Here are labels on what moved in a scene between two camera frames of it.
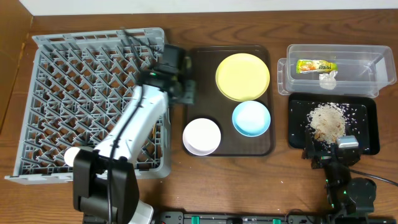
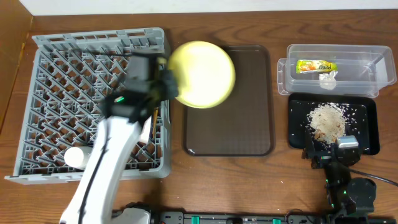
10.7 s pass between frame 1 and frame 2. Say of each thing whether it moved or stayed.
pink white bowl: moved
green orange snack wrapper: stayed
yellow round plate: moved
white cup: stayed
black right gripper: stayed
